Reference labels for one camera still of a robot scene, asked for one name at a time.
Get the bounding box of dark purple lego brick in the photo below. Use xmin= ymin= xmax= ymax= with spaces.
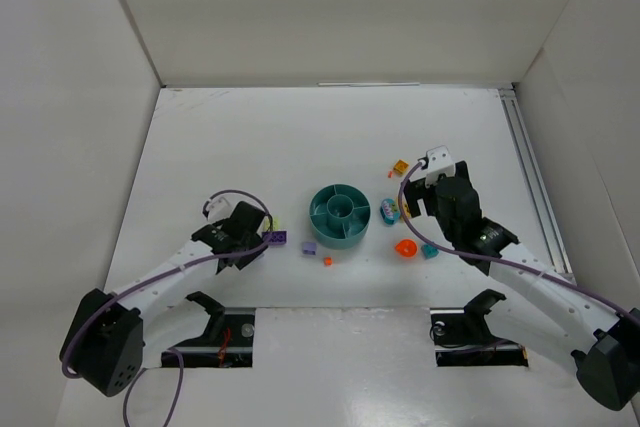
xmin=262 ymin=230 xmax=287 ymax=247

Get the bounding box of light purple small lego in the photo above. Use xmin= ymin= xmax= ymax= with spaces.
xmin=301 ymin=242 xmax=317 ymax=255

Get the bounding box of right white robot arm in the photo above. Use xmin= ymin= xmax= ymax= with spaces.
xmin=398 ymin=151 xmax=639 ymax=411

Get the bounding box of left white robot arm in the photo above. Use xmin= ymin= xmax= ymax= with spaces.
xmin=59 ymin=201 xmax=268 ymax=397

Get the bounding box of lime green lego brick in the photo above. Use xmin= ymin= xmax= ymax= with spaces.
xmin=263 ymin=216 xmax=280 ymax=232

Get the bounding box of yellow lego piece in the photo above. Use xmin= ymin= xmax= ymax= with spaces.
xmin=396 ymin=200 xmax=410 ymax=222

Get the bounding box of teal small lego brick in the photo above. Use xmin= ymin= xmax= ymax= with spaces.
xmin=421 ymin=244 xmax=439 ymax=259

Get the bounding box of orange round lego piece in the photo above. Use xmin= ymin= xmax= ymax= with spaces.
xmin=394 ymin=239 xmax=418 ymax=258

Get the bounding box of blue printed oval lego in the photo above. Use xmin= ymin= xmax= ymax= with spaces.
xmin=380 ymin=198 xmax=400 ymax=225

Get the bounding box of amber transparent lego brick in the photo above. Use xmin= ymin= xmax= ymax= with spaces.
xmin=393 ymin=160 xmax=409 ymax=176

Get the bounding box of teal round divided container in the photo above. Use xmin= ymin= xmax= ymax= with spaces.
xmin=309 ymin=184 xmax=371 ymax=250

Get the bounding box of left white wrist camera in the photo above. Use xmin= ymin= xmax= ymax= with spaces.
xmin=202 ymin=196 xmax=232 ymax=224

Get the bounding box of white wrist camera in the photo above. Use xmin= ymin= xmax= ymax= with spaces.
xmin=419 ymin=145 xmax=456 ymax=187
xmin=202 ymin=196 xmax=232 ymax=224

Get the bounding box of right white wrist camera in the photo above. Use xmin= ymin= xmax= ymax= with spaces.
xmin=419 ymin=145 xmax=456 ymax=187

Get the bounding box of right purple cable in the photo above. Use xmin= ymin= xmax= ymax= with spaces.
xmin=398 ymin=159 xmax=640 ymax=321

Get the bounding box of purple cable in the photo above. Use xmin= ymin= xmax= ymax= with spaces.
xmin=398 ymin=159 xmax=640 ymax=321
xmin=61 ymin=189 xmax=274 ymax=427

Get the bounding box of aluminium rail right edge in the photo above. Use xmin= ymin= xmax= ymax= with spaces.
xmin=498 ymin=88 xmax=575 ymax=281

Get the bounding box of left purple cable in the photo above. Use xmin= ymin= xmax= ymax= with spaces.
xmin=61 ymin=189 xmax=274 ymax=427

